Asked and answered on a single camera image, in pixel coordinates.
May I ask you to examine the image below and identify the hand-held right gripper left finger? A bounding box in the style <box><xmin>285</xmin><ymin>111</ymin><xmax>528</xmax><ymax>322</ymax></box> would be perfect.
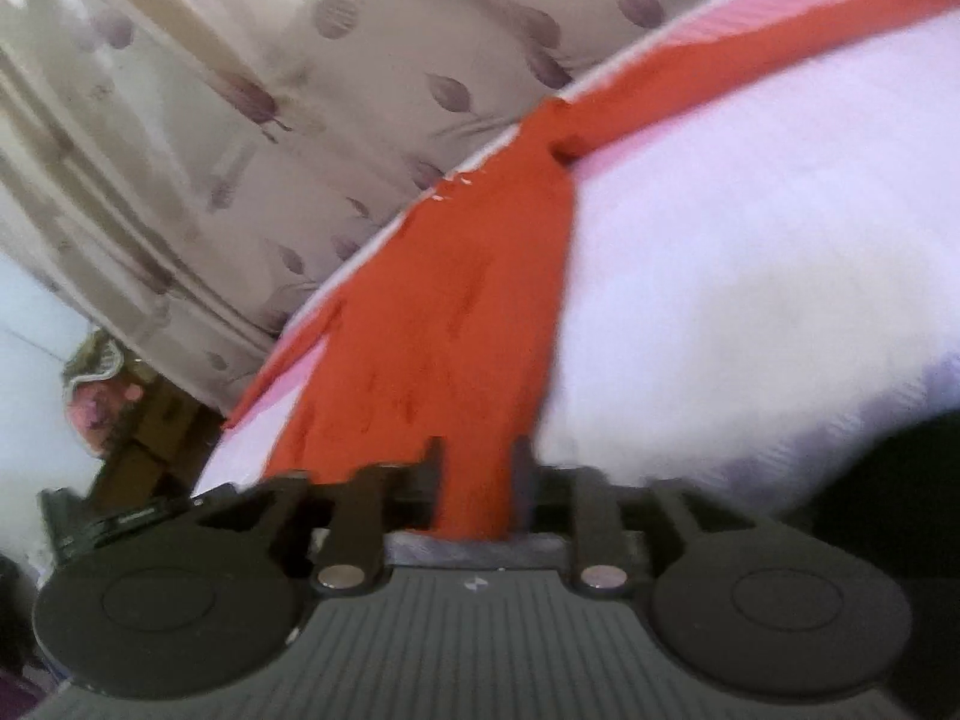
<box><xmin>196</xmin><ymin>437</ymin><xmax>446</xmax><ymax>596</ymax></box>

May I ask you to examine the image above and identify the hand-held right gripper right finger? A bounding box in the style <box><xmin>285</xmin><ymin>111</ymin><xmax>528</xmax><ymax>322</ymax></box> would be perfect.
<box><xmin>511</xmin><ymin>435</ymin><xmax>721</xmax><ymax>596</ymax></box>

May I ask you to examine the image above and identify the orange cloth garment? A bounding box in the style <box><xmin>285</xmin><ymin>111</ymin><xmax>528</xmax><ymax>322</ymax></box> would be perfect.
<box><xmin>221</xmin><ymin>0</ymin><xmax>960</xmax><ymax>541</ymax></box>

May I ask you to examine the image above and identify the brown wooden furniture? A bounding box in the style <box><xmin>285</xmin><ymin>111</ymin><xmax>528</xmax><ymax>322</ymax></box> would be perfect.
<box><xmin>86</xmin><ymin>371</ymin><xmax>227</xmax><ymax>512</ymax></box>

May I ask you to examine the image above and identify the floral patterned cloth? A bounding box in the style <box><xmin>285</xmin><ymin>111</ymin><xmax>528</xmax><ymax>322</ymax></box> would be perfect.
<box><xmin>63</xmin><ymin>330</ymin><xmax>148</xmax><ymax>458</ymax></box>

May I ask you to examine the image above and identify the pink white checked blanket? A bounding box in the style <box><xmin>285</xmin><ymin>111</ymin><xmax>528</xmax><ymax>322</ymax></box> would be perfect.
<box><xmin>191</xmin><ymin>0</ymin><xmax>960</xmax><ymax>530</ymax></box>

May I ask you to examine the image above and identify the beige leaf print curtain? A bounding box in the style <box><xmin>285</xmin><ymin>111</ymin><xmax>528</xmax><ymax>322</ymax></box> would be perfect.
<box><xmin>0</xmin><ymin>0</ymin><xmax>710</xmax><ymax>415</ymax></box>

